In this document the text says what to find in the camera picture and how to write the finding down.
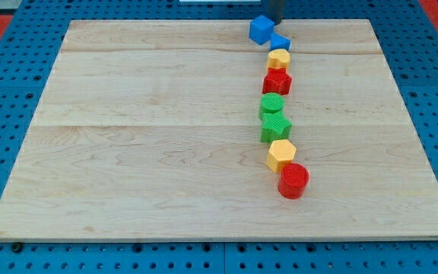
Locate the blue cube block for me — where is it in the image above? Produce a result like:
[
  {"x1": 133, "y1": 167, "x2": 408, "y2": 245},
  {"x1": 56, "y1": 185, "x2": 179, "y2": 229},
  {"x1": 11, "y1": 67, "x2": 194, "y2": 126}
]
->
[{"x1": 249, "y1": 15, "x2": 275, "y2": 45}]

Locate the green cylinder block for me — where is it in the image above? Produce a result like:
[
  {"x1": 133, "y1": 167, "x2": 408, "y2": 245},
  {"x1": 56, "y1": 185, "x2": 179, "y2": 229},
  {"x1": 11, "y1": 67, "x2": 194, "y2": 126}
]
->
[{"x1": 259, "y1": 93, "x2": 284, "y2": 119}]

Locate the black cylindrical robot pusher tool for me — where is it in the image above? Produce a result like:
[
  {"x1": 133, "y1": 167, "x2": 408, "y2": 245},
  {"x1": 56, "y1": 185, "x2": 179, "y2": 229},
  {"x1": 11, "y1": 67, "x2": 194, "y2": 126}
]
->
[{"x1": 266, "y1": 0, "x2": 286, "y2": 25}]

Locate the red cylinder block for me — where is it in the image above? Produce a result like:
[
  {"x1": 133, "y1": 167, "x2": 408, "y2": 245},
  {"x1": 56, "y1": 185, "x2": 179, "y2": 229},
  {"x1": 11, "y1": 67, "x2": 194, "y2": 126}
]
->
[{"x1": 278, "y1": 163, "x2": 309, "y2": 199}]

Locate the blue triangle block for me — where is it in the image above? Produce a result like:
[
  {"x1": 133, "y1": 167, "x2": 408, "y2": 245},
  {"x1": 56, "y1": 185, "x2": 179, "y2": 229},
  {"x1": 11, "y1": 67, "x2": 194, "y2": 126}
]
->
[{"x1": 270, "y1": 33, "x2": 290, "y2": 51}]

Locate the light wooden board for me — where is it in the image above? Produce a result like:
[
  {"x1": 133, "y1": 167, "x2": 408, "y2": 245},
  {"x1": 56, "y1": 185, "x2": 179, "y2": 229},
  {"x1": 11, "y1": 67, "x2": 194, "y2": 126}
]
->
[{"x1": 0, "y1": 19, "x2": 438, "y2": 243}]

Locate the red star block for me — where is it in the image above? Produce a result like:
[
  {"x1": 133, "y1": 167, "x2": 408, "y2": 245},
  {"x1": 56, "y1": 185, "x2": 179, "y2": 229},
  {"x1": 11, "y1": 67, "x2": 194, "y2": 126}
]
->
[{"x1": 262, "y1": 68, "x2": 292, "y2": 95}]

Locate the green star block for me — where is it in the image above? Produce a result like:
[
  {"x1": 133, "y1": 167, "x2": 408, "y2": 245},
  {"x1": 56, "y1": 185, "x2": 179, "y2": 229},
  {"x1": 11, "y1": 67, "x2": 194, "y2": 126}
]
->
[{"x1": 260, "y1": 112, "x2": 292, "y2": 143}]

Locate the yellow hexagon block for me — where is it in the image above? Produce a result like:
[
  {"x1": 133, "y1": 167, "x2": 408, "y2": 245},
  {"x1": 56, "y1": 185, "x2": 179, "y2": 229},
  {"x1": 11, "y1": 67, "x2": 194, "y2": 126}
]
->
[{"x1": 266, "y1": 139, "x2": 297, "y2": 174}]

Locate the yellow heart block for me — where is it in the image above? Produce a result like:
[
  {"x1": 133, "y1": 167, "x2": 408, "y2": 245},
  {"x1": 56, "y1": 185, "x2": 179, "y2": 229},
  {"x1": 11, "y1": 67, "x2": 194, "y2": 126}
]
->
[{"x1": 266, "y1": 49, "x2": 291, "y2": 71}]

